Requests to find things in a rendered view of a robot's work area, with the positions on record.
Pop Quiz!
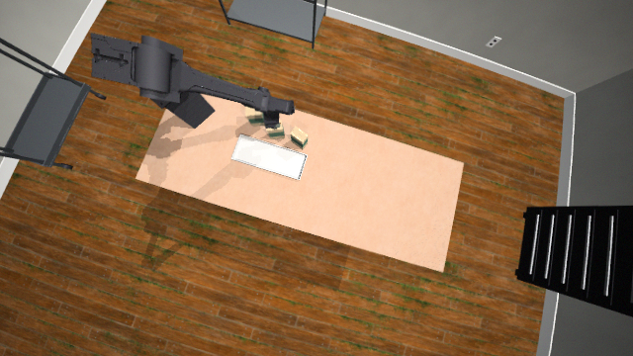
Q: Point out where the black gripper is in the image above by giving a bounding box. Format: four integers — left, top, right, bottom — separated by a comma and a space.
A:
263, 111, 281, 130

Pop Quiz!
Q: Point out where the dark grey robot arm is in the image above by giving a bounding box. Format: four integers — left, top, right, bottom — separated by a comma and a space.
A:
91, 33, 295, 120

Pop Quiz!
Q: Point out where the white shallow tray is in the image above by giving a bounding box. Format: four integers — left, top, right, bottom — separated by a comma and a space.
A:
231, 134, 308, 180

